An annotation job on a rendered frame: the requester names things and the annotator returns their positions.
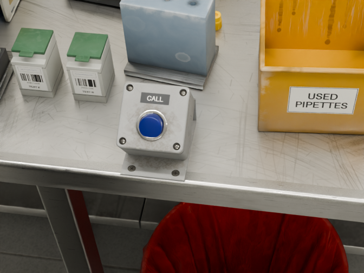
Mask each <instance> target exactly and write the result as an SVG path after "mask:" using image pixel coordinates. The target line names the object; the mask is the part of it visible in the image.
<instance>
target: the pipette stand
mask: <svg viewBox="0 0 364 273"><path fill-rule="evenodd" d="M120 10H121V17H122V25H123V32H124V37H125V44H126V51H127V58H128V62H127V64H126V66H125V68H124V74H125V75H131V76H136V77H141V78H145V79H150V80H156V81H161V82H167V83H172V84H175V85H181V86H186V87H192V88H197V89H202V90H203V89H204V87H205V84H206V82H207V79H208V76H209V74H210V71H211V69H212V66H213V64H214V61H215V59H216V56H217V54H218V51H219V46H218V45H216V16H215V0H169V1H165V0H121V2H120Z"/></svg>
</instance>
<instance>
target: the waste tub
mask: <svg viewBox="0 0 364 273"><path fill-rule="evenodd" d="M258 131H264V132H295V133H327V134H359V135H364V0H261V18H260V35H259V55H258Z"/></svg>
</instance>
